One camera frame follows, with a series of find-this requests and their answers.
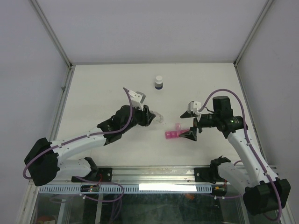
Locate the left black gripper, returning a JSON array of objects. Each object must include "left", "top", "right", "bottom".
[{"left": 121, "top": 104, "right": 154, "bottom": 133}]

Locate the pink pill organizer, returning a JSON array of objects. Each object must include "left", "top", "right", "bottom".
[{"left": 165, "top": 123, "right": 190, "bottom": 139}]

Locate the clear pill bottle orange cap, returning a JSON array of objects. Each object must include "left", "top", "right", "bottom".
[{"left": 152, "top": 112, "right": 164, "bottom": 124}]

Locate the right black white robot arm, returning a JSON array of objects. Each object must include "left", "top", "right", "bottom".
[{"left": 180, "top": 96, "right": 291, "bottom": 215}]

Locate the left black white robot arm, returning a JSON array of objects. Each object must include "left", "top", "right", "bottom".
[{"left": 24, "top": 105, "right": 156, "bottom": 186}]

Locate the white capped blue bottle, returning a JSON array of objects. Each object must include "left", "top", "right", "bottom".
[{"left": 155, "top": 76, "right": 163, "bottom": 90}]

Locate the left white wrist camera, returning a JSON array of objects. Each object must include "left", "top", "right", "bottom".
[{"left": 128, "top": 90, "right": 146, "bottom": 111}]

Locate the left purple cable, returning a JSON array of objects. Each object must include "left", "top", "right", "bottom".
[{"left": 22, "top": 87, "right": 141, "bottom": 206}]

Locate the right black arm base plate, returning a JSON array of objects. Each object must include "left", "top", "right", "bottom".
[{"left": 194, "top": 167, "right": 223, "bottom": 184}]

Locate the aluminium mounting rail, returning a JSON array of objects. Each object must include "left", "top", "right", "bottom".
[{"left": 28, "top": 164, "right": 280, "bottom": 185}]

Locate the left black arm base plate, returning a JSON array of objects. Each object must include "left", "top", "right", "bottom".
[{"left": 71, "top": 167, "right": 113, "bottom": 183}]

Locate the grey slotted cable duct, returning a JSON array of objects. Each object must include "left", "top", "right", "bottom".
[{"left": 39, "top": 184, "right": 212, "bottom": 194}]

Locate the left aluminium frame post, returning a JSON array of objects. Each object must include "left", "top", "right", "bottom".
[{"left": 29, "top": 0, "right": 76, "bottom": 70}]

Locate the aluminium frame post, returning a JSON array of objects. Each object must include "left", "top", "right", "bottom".
[
  {"left": 29, "top": 0, "right": 76, "bottom": 70},
  {"left": 233, "top": 0, "right": 274, "bottom": 68}
]

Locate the right aluminium frame post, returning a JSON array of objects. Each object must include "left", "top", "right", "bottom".
[{"left": 233, "top": 0, "right": 274, "bottom": 68}]

